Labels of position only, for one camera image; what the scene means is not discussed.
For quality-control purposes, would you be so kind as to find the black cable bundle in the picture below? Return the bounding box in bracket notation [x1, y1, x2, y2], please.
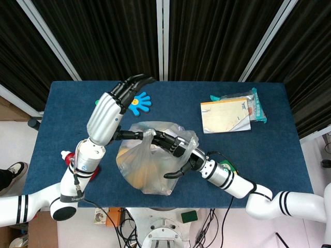
[117, 208, 142, 248]
[195, 208, 218, 248]

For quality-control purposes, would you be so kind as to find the cream paper booklet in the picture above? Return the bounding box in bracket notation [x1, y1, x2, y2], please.
[200, 97, 252, 134]

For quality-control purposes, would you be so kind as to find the blue felt table cover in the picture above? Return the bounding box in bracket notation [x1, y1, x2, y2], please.
[22, 81, 315, 209]

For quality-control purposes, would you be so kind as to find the red ketchup bottle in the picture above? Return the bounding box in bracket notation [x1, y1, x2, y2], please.
[61, 150, 100, 179]

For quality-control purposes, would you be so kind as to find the white partition frame post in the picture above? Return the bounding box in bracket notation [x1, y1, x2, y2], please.
[237, 0, 298, 83]
[156, 0, 170, 82]
[16, 0, 83, 82]

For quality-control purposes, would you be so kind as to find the dark grey table leg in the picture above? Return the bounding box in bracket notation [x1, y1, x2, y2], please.
[27, 118, 41, 131]

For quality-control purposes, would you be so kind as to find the small printed sticker packet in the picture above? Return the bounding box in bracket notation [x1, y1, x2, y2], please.
[94, 207, 109, 225]

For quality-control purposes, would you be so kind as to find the clear plastic bag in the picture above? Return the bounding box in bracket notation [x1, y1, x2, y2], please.
[115, 120, 200, 196]

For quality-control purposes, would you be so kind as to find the black pleated curtain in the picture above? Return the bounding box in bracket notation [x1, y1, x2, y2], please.
[247, 0, 331, 139]
[0, 0, 74, 105]
[168, 0, 287, 82]
[31, 0, 160, 82]

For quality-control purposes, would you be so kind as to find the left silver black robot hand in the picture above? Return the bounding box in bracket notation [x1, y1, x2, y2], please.
[86, 73, 157, 147]

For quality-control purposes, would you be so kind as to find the thin black bar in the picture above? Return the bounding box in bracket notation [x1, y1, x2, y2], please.
[275, 232, 290, 248]

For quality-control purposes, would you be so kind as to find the green yellow small container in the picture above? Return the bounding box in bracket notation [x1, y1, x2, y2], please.
[219, 160, 237, 173]

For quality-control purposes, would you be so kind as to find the dark green block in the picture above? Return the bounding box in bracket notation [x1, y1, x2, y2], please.
[180, 210, 199, 224]

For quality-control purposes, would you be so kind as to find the orange box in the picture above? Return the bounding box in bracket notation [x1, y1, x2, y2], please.
[106, 207, 123, 227]

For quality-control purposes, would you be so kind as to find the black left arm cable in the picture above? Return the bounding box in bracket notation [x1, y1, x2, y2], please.
[73, 175, 127, 248]

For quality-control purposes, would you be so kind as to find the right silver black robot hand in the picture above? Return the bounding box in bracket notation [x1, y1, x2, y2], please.
[151, 130, 209, 179]

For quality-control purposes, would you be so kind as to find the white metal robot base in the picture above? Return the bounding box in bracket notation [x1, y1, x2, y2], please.
[141, 208, 192, 248]

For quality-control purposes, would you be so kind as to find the blue green hand clapper toy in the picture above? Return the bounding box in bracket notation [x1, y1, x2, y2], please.
[95, 91, 152, 117]

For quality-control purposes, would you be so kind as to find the brown cardboard sheet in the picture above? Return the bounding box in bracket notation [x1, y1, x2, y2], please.
[27, 213, 58, 248]

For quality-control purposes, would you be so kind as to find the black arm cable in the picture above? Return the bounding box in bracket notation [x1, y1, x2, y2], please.
[218, 196, 235, 248]
[73, 175, 127, 248]

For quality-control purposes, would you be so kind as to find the teal clear snack packet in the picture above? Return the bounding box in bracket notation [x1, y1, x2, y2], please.
[209, 87, 268, 123]

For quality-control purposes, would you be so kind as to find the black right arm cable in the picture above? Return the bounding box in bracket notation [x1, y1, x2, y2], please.
[218, 196, 235, 248]

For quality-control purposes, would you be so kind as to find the black trouser leg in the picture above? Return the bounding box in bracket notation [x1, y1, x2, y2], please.
[0, 169, 14, 192]

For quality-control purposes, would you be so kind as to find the white partition frame rail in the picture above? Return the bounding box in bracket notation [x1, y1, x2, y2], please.
[0, 84, 43, 117]
[299, 125, 331, 144]

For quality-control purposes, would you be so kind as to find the black white sneaker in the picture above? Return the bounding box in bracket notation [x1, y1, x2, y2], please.
[7, 162, 28, 182]

